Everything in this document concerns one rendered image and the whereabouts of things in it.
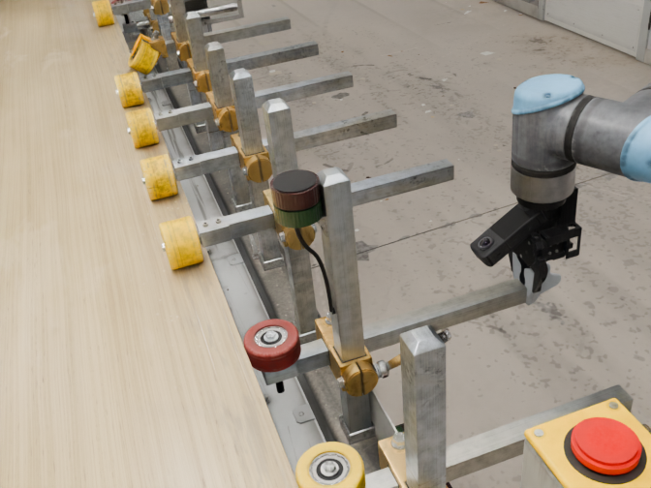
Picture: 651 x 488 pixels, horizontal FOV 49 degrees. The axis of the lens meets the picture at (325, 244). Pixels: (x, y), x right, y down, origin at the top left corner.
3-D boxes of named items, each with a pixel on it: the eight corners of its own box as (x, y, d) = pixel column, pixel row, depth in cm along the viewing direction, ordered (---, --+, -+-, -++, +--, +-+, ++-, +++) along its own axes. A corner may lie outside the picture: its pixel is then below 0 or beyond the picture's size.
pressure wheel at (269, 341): (297, 365, 114) (289, 309, 107) (314, 400, 107) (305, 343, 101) (249, 381, 112) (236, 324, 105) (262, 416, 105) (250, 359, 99)
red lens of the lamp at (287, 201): (312, 180, 91) (310, 165, 90) (327, 202, 86) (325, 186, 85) (266, 192, 90) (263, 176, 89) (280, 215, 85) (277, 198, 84)
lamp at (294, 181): (326, 299, 102) (311, 165, 90) (340, 322, 97) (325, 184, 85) (287, 311, 100) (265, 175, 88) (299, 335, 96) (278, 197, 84)
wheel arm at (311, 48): (315, 51, 192) (314, 38, 190) (320, 55, 189) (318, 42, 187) (127, 91, 181) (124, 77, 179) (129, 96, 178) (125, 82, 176)
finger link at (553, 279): (564, 305, 117) (568, 259, 111) (531, 317, 115) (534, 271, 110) (552, 294, 119) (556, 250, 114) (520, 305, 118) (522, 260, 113)
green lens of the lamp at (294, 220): (314, 198, 93) (312, 182, 91) (329, 220, 88) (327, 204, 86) (269, 209, 91) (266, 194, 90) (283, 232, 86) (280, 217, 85)
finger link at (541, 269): (546, 295, 112) (549, 250, 107) (538, 298, 112) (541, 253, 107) (530, 279, 116) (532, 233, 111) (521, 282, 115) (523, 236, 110)
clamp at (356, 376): (346, 334, 115) (344, 310, 112) (380, 390, 104) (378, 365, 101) (313, 344, 114) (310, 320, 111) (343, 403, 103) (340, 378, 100)
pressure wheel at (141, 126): (147, 100, 158) (156, 129, 155) (152, 121, 165) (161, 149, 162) (120, 106, 157) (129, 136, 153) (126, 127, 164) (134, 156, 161)
